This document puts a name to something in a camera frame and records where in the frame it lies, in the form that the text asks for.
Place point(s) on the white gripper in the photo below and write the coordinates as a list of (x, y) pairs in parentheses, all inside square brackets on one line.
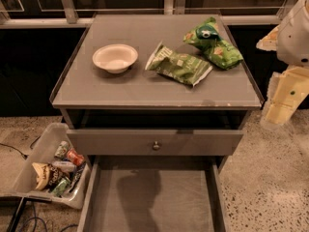
[(294, 39)]

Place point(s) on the green jalapeno chip bag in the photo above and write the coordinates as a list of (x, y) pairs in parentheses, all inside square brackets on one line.
[(182, 67)]

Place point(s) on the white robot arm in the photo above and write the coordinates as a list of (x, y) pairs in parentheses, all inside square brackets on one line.
[(287, 90)]

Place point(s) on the green snack bag with clip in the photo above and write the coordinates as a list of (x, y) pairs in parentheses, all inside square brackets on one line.
[(207, 39)]

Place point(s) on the grey drawer cabinet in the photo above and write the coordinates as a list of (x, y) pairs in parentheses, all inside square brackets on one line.
[(92, 98)]

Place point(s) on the round metal drawer knob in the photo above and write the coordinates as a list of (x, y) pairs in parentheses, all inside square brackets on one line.
[(156, 146)]

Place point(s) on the grey open middle drawer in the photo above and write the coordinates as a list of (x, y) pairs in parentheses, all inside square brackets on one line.
[(154, 194)]

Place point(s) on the grey top drawer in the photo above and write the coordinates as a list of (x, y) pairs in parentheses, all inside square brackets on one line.
[(140, 142)]

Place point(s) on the brown snack bag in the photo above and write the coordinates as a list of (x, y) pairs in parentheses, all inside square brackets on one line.
[(48, 176)]

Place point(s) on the white paper bowl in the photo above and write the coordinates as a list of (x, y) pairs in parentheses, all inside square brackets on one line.
[(115, 58)]

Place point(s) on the red soda can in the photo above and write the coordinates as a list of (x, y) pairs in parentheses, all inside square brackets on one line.
[(74, 157)]

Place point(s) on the dark snack packet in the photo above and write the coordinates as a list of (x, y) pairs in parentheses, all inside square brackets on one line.
[(76, 176)]

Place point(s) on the green soda can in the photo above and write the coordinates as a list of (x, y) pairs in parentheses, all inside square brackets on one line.
[(62, 150)]

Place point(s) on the clear plastic bottle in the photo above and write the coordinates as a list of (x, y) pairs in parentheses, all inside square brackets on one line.
[(65, 166)]

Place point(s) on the clear plastic storage bin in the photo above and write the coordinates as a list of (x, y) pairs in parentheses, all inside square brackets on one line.
[(43, 152)]

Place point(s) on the green can in bin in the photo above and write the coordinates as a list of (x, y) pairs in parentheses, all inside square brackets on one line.
[(61, 187)]

